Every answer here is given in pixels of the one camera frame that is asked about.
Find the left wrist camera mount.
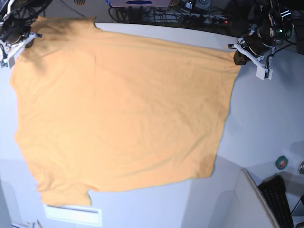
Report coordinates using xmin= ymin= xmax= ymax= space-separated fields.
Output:
xmin=227 ymin=43 xmax=273 ymax=80

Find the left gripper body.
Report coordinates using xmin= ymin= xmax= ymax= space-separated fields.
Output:
xmin=238 ymin=29 xmax=276 ymax=56

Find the white table slot plate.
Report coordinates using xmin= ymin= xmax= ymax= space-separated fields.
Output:
xmin=43 ymin=204 xmax=102 ymax=227

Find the white partition panel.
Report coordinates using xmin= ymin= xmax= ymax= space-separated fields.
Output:
xmin=182 ymin=156 xmax=280 ymax=228

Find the orange t-shirt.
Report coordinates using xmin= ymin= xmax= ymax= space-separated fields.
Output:
xmin=10 ymin=17 xmax=240 ymax=206

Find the green tape roll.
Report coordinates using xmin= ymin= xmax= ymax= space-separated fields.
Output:
xmin=275 ymin=156 xmax=288 ymax=170

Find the black keyboard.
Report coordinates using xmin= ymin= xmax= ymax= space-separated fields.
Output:
xmin=258 ymin=175 xmax=294 ymax=228

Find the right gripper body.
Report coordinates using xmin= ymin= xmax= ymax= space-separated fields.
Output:
xmin=0 ymin=23 xmax=31 ymax=49

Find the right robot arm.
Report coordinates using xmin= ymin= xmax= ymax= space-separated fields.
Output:
xmin=0 ymin=0 xmax=52 ymax=51

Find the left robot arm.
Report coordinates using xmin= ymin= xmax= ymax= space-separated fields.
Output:
xmin=238 ymin=0 xmax=304 ymax=58

